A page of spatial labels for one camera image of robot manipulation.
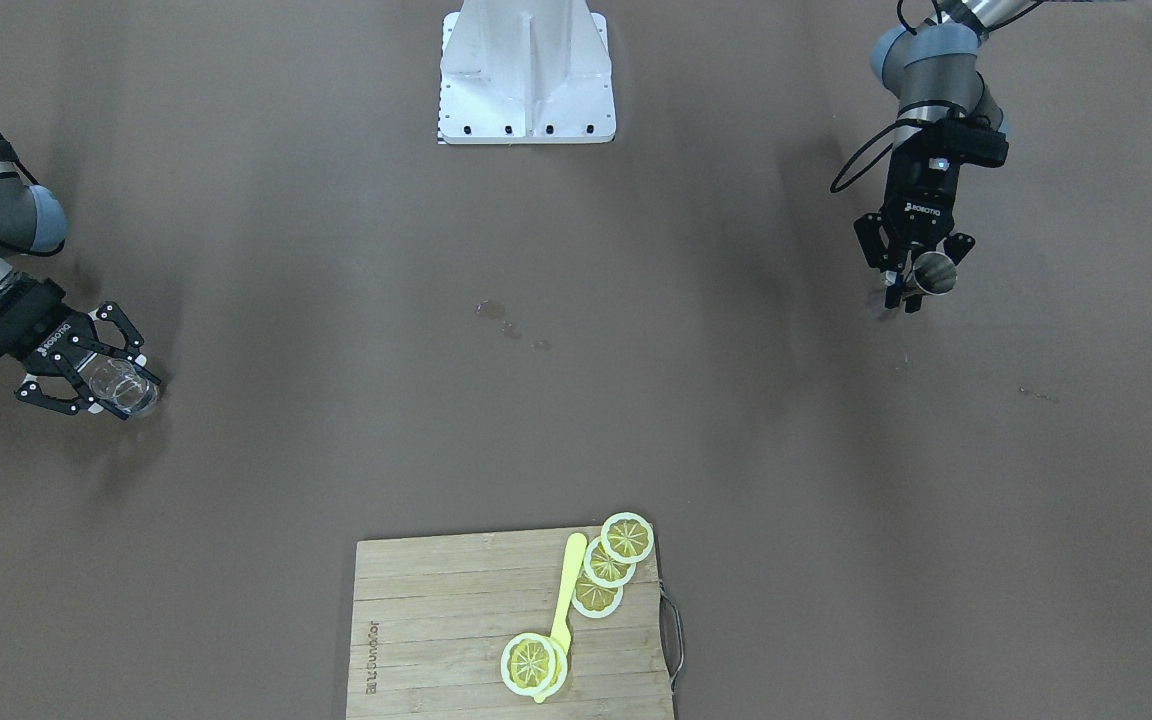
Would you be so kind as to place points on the lemon slice middle of row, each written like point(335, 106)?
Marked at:
point(600, 567)

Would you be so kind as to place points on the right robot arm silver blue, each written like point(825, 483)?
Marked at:
point(33, 223)

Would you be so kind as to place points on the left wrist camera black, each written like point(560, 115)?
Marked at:
point(964, 141)

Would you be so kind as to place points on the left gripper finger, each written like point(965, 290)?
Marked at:
point(886, 251)
point(957, 246)

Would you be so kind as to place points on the wooden cutting board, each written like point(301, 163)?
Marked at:
point(432, 615)

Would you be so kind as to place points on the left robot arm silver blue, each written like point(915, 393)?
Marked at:
point(932, 71)

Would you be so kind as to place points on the lemon slice on knife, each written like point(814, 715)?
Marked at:
point(533, 666)

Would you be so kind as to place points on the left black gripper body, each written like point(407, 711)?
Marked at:
point(918, 200)

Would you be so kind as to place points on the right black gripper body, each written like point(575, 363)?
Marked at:
point(24, 322)

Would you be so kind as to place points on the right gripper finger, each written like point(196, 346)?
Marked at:
point(132, 340)
point(80, 398)

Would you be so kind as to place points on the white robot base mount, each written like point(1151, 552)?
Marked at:
point(516, 72)

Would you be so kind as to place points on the clear glass measuring cup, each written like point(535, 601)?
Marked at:
point(118, 383)

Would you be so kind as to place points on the steel jigger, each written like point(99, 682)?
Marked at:
point(930, 273)

